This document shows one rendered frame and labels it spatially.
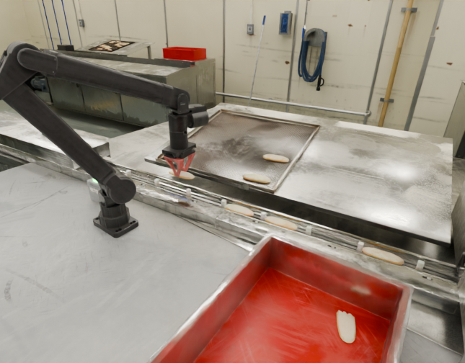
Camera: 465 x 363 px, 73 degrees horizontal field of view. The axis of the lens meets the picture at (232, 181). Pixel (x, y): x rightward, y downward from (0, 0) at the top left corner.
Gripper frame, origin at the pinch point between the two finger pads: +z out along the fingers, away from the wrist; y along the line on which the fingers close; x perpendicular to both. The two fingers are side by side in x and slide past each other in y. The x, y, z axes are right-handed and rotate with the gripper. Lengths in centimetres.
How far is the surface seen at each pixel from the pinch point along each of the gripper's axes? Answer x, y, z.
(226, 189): -9.2, 14.3, 10.9
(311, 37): 68, 364, -26
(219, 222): -20.5, -8.9, 7.5
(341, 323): -59, -24, 9
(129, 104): 242, 205, 52
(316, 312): -54, -24, 10
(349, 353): -62, -30, 10
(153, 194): 6.0, -7.7, 6.8
